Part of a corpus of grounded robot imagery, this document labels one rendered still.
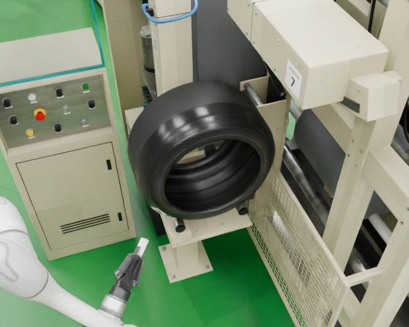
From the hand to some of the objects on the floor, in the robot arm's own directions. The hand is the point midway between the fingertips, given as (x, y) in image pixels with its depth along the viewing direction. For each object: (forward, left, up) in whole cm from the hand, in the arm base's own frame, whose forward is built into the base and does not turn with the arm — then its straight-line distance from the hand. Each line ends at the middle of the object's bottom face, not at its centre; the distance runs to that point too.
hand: (141, 247), depth 183 cm
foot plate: (+64, +9, -95) cm, 115 cm away
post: (+64, +9, -96) cm, 116 cm away
